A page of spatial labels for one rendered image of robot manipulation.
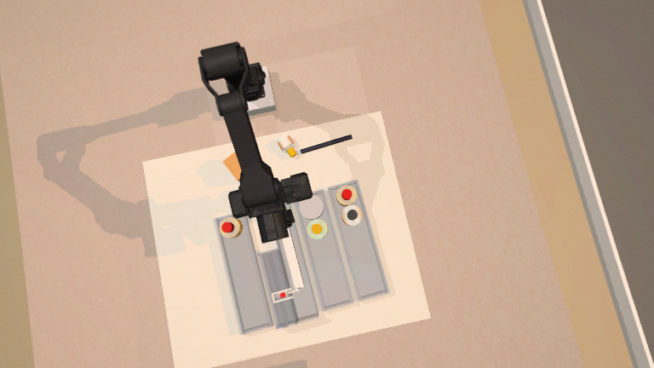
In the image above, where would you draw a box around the dark grey thin bar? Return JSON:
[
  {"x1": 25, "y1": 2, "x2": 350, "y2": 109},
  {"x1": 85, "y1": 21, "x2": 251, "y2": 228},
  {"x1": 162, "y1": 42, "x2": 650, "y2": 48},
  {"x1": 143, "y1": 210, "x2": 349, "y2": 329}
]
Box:
[{"x1": 300, "y1": 135, "x2": 352, "y2": 154}]

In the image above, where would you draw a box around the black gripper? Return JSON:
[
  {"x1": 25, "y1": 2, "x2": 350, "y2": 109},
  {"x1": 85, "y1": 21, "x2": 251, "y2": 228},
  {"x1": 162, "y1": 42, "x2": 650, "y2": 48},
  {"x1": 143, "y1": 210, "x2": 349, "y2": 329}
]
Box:
[{"x1": 228, "y1": 172, "x2": 313, "y2": 218}]

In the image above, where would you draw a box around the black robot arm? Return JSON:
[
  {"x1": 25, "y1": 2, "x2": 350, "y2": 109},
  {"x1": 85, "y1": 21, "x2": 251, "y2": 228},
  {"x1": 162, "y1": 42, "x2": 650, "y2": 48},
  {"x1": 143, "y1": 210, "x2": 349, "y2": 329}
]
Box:
[{"x1": 198, "y1": 41, "x2": 295, "y2": 244}]

